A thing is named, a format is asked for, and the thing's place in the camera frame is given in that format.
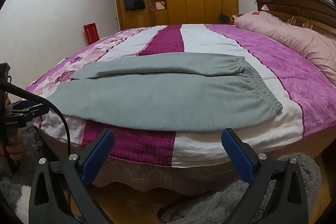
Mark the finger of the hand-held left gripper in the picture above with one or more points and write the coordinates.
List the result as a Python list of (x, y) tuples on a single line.
[(31, 110)]

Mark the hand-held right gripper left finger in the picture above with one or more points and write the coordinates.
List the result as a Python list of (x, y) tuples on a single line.
[(97, 154)]

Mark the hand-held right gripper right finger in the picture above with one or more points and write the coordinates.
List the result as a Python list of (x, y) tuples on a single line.
[(238, 154)]

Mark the grey pants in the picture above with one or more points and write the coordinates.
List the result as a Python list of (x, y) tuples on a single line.
[(157, 98)]

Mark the person's left hand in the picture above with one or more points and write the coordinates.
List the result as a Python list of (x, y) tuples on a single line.
[(17, 147)]

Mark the brown bed base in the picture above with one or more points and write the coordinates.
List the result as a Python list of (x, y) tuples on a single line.
[(183, 179)]

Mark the grey fluffy cloth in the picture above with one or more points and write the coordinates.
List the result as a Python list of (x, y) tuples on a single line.
[(210, 208)]

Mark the red board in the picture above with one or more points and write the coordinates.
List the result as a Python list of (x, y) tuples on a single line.
[(91, 34)]

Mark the purple floral striped blanket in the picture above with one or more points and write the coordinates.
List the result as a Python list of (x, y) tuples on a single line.
[(210, 37)]

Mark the pink pillow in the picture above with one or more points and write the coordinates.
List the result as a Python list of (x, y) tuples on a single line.
[(288, 35)]

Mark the brown patterned bag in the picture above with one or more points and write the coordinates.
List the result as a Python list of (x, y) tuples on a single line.
[(236, 18)]

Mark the small black bag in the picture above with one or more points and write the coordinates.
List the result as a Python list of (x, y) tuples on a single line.
[(224, 17)]

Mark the red label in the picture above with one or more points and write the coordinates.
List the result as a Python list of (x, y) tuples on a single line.
[(255, 13)]

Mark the red dotted box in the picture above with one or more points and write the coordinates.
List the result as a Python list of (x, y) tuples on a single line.
[(152, 8)]

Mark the pink box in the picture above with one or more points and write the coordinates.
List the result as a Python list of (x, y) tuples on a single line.
[(160, 5)]

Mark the dark wooden headboard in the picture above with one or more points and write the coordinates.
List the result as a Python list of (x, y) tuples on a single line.
[(294, 2)]

